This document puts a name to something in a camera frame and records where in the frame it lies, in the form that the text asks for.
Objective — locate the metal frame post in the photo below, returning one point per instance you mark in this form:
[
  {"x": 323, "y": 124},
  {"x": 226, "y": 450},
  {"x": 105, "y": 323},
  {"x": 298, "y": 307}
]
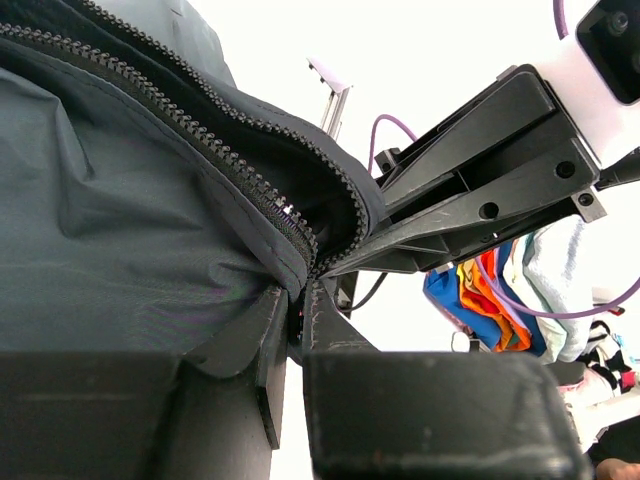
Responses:
[{"x": 339, "y": 90}]

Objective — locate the colourful cloth pile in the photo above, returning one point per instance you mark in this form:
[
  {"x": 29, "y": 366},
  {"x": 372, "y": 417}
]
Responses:
[{"x": 532, "y": 294}]

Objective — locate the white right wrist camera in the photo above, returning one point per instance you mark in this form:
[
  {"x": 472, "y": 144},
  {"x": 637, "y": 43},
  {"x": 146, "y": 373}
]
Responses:
[{"x": 594, "y": 70}]

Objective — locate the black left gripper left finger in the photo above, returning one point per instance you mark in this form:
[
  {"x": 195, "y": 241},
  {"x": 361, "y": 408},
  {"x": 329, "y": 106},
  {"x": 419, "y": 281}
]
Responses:
[{"x": 213, "y": 413}]

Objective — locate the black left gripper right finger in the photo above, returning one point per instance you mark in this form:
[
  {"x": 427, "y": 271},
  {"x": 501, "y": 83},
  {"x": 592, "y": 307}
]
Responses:
[{"x": 427, "y": 415}]

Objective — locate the dark navy and grey jacket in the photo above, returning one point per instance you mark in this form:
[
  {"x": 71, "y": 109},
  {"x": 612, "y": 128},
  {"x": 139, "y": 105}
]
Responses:
[{"x": 145, "y": 200}]

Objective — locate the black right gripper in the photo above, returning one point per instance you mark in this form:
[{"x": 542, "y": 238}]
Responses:
[{"x": 543, "y": 160}]

